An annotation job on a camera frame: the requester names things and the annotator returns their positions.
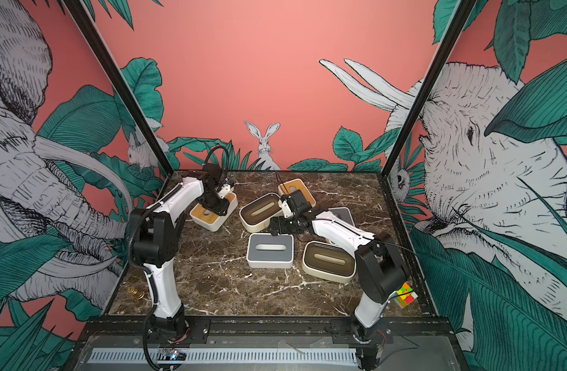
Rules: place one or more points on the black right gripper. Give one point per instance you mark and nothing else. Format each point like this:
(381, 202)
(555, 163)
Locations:
(283, 228)

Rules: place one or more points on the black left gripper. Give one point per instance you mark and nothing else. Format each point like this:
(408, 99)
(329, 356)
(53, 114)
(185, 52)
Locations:
(221, 210)

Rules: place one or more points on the grey lid white tissue box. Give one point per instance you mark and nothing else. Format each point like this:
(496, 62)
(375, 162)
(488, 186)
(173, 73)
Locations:
(267, 251)

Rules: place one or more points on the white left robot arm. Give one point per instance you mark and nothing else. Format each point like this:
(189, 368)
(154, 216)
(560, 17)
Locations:
(154, 232)

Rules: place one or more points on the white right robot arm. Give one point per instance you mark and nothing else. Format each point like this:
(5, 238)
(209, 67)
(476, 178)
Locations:
(379, 264)

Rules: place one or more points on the wood lid white tissue box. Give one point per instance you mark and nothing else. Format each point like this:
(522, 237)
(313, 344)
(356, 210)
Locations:
(296, 184)

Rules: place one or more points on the dark brown lid tissue box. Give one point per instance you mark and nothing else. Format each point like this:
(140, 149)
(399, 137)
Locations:
(328, 262)
(256, 215)

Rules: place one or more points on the colourful puzzle cube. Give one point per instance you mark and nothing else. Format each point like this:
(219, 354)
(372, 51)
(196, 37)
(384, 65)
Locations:
(405, 295)

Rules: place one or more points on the small circuit board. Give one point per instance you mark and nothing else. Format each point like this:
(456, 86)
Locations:
(173, 356)

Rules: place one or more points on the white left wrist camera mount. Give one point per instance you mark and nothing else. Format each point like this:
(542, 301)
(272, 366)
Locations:
(224, 190)

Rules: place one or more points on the black left frame post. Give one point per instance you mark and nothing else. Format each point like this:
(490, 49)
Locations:
(87, 27)

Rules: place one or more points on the black frame post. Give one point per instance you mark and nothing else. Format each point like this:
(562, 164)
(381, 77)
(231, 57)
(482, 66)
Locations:
(87, 27)
(453, 31)

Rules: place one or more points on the white slotted cable duct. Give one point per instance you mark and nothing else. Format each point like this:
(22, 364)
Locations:
(202, 356)

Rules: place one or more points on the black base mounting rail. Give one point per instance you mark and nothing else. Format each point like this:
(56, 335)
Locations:
(343, 330)

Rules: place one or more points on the black right frame post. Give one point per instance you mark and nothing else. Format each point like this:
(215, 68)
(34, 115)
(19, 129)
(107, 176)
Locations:
(453, 31)

